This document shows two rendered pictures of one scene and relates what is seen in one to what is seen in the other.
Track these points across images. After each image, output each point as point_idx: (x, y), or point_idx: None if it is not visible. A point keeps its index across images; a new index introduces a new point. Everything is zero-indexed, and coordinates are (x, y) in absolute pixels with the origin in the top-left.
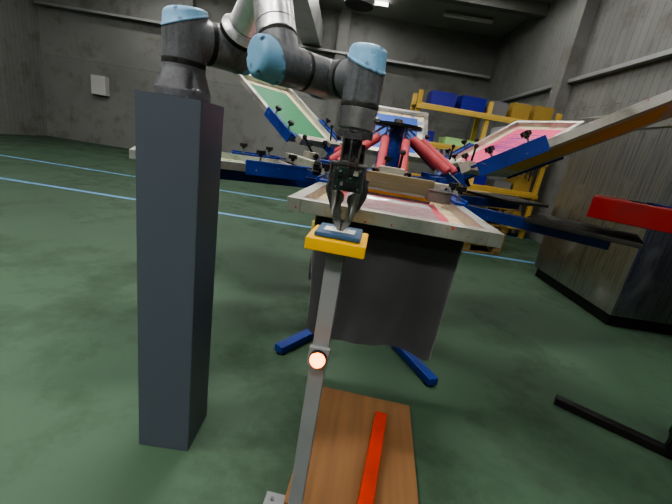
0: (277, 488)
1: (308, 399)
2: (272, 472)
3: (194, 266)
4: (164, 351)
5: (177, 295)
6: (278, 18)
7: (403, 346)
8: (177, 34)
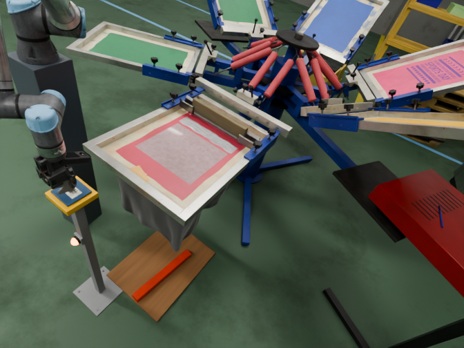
0: (110, 266)
1: (83, 250)
2: (112, 257)
3: None
4: None
5: None
6: None
7: (166, 237)
8: (15, 21)
